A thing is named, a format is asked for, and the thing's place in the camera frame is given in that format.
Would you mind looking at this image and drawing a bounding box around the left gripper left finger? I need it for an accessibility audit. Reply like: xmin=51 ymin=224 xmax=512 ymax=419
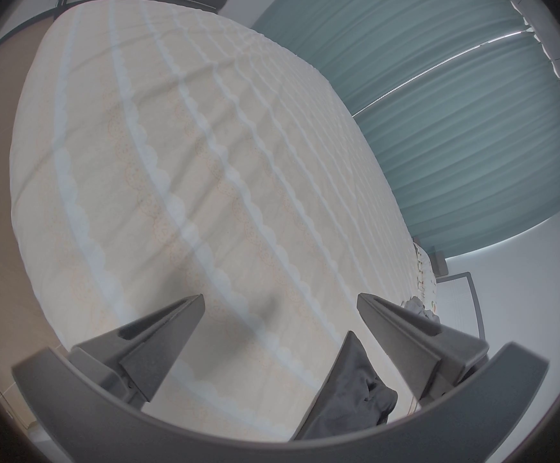
xmin=69 ymin=293 xmax=207 ymax=406

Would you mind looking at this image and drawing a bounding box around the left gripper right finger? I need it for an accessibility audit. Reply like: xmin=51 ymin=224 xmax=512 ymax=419
xmin=356 ymin=292 xmax=490 ymax=399

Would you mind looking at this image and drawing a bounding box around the black T-shirt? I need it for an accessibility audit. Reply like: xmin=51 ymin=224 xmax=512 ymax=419
xmin=292 ymin=331 xmax=399 ymax=443

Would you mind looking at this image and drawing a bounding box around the pile of clothes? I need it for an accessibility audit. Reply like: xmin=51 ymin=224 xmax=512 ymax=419
xmin=400 ymin=296 xmax=442 ymax=323

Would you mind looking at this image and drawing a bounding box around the bed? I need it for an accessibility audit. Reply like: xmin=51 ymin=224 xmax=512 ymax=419
xmin=9 ymin=0 xmax=484 ymax=447

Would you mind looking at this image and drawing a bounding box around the white printed pillow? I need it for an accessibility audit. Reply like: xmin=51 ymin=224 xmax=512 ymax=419
xmin=412 ymin=241 xmax=442 ymax=314

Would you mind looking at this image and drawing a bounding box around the grey bedside table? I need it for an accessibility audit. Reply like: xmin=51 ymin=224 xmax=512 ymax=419
xmin=431 ymin=246 xmax=449 ymax=278

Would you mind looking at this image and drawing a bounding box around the blue-green curtain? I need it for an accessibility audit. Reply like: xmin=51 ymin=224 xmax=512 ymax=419
xmin=354 ymin=29 xmax=560 ymax=259
xmin=253 ymin=0 xmax=533 ymax=114

